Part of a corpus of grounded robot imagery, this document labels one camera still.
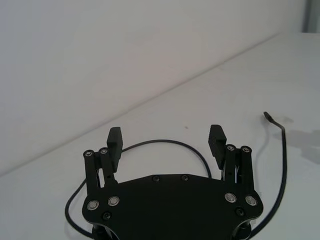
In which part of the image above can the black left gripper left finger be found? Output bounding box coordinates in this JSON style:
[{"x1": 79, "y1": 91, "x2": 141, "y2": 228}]
[{"x1": 83, "y1": 127, "x2": 123, "y2": 199}]

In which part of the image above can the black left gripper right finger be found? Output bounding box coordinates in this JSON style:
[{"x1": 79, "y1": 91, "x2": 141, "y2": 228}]
[{"x1": 207, "y1": 124, "x2": 257, "y2": 195}]

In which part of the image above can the thin black cable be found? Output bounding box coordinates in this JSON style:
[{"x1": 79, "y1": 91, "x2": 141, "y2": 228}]
[{"x1": 64, "y1": 111, "x2": 288, "y2": 237}]

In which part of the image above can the grey striped post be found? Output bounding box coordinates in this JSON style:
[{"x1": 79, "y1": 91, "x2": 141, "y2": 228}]
[{"x1": 302, "y1": 0, "x2": 320, "y2": 34}]

